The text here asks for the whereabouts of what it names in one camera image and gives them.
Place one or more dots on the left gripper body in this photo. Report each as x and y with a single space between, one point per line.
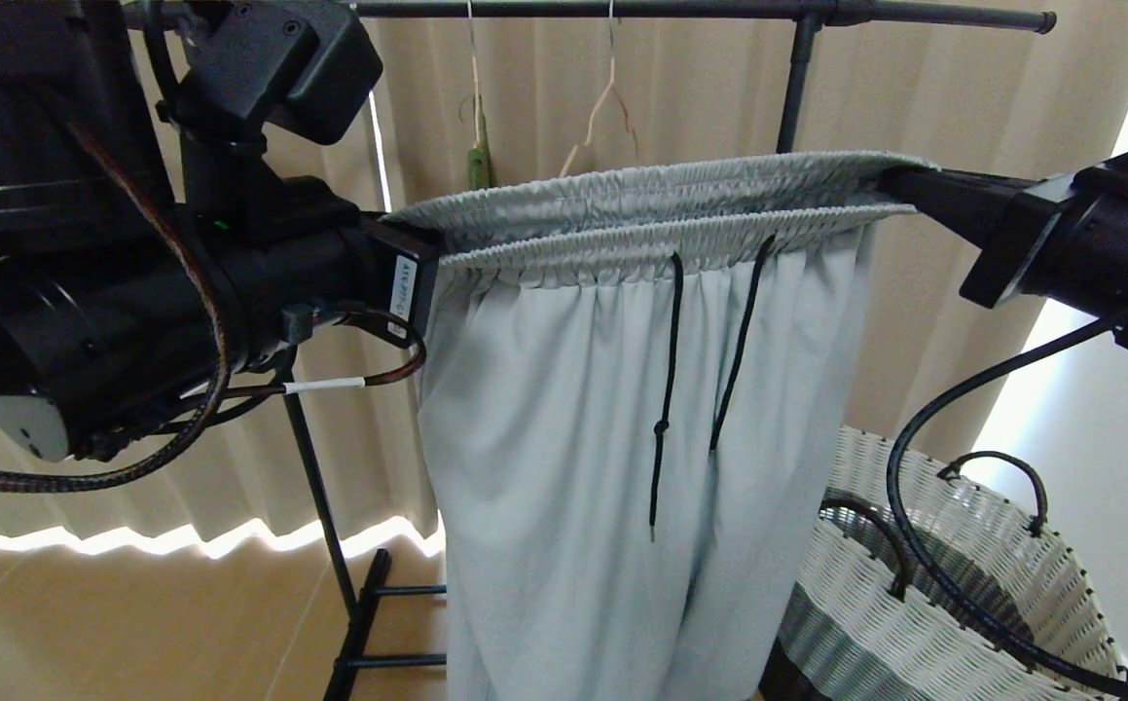
310 282

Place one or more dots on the black clothes rack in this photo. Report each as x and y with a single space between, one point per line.
700 10

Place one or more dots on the pink clothes hanger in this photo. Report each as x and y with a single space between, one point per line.
611 68
474 68

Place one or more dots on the white laundry basket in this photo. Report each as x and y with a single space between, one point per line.
875 623

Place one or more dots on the green long-sleeved shirt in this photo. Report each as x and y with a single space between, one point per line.
480 166

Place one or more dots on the pale grey shorts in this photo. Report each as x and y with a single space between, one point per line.
544 438

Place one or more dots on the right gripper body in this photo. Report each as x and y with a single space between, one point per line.
1089 243

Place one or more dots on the beige curtain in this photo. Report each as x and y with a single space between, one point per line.
719 78

